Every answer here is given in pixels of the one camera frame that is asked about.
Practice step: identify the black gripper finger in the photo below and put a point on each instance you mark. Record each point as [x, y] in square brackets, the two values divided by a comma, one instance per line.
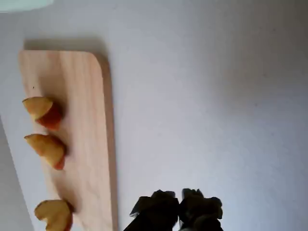
[199, 214]
[156, 214]

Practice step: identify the large yellow apple slice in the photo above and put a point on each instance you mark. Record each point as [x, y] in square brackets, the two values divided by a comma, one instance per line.
[55, 214]

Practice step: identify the wooden cutting board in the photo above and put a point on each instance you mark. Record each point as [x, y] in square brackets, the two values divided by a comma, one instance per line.
[84, 120]

